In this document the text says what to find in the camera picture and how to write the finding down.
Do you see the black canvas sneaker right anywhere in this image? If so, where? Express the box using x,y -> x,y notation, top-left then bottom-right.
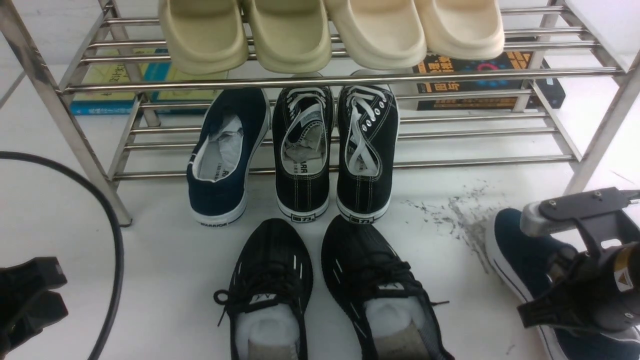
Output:
335,83 -> 400,224

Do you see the yellow and blue book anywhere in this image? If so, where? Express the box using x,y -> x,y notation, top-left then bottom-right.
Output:
70,61 -> 228,116

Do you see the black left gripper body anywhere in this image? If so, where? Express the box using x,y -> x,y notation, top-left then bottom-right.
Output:
0,256 -> 69,357

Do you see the cream slipper left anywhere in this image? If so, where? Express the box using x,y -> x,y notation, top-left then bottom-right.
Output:
324,0 -> 428,70

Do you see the black and orange book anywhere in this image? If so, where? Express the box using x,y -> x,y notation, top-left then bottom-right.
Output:
413,50 -> 566,111

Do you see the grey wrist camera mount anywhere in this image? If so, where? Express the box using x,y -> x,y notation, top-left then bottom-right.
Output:
519,187 -> 640,256

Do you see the cream slipper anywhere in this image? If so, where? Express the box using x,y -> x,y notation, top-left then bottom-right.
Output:
414,0 -> 505,60
324,0 -> 428,70

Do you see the olive green slipper right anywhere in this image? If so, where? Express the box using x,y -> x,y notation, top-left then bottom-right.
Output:
242,0 -> 332,75

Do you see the black canvas sneaker left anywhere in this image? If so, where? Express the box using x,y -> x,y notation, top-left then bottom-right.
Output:
271,85 -> 335,223

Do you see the black knit sneaker left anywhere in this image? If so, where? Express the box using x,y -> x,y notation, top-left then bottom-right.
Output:
214,218 -> 314,360

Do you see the navy slip-on shoe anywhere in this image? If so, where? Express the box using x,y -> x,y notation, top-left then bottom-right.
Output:
485,208 -> 640,360
186,88 -> 272,228

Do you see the olive green slipper left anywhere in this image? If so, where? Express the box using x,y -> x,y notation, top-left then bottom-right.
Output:
157,0 -> 249,75

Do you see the black canvas sneaker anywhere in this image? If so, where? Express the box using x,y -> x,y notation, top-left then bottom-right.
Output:
271,85 -> 335,223
335,83 -> 400,224

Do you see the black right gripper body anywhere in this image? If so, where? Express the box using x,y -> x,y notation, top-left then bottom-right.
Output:
548,242 -> 639,333

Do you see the black knit sneaker right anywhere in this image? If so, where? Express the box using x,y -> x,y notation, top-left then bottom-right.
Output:
321,215 -> 453,360

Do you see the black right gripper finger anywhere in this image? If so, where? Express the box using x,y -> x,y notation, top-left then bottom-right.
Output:
517,282 -> 586,331

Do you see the black knit sneaker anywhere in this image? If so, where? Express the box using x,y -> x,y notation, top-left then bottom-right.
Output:
321,215 -> 453,360
214,218 -> 314,360

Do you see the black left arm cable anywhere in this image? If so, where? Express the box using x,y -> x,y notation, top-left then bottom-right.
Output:
0,151 -> 125,360

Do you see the olive green slipper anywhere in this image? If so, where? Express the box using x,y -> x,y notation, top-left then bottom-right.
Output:
242,0 -> 332,75
157,0 -> 249,75

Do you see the cream slipper right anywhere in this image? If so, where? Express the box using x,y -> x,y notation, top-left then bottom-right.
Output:
414,0 -> 505,60

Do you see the stainless steel shoe rack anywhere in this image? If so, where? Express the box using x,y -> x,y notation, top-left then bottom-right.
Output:
1,0 -> 639,227

